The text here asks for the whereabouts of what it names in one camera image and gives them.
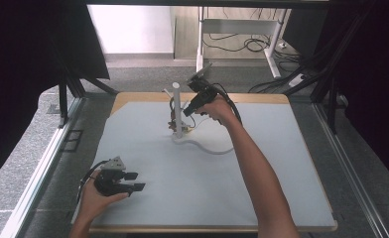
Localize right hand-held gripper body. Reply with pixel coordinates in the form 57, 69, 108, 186
186, 62, 219, 106

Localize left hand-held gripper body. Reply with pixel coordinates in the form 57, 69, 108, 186
92, 156, 134, 197

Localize white key holder stand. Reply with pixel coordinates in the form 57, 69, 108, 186
162, 81, 236, 156

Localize key ring with keys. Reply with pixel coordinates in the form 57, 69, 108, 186
181, 116, 211, 134

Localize person's right hand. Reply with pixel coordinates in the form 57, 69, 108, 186
194, 93, 240, 128

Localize person's left hand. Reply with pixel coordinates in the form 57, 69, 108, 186
78, 170, 130, 223

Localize pale grey table mat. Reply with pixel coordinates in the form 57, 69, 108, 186
88, 100, 336, 229

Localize black metal stand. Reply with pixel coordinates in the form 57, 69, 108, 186
47, 29, 119, 129
283, 9, 365, 135

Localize white board panel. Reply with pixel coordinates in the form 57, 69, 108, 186
86, 4, 175, 55

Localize white power strip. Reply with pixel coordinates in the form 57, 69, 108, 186
287, 72, 307, 88

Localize black curtain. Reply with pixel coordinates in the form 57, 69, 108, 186
283, 0, 389, 196
0, 0, 111, 191

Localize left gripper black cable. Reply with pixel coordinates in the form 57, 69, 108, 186
76, 160, 108, 202

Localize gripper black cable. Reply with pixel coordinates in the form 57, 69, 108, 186
76, 160, 108, 202
211, 82, 244, 126

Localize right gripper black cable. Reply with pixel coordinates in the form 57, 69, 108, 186
211, 82, 244, 126

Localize black floor cables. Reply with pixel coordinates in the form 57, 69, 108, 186
201, 8, 320, 94

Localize white desk frame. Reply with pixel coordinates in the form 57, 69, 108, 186
195, 6, 289, 79

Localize aluminium rail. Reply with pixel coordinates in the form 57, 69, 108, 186
0, 97, 86, 238
311, 102, 389, 238

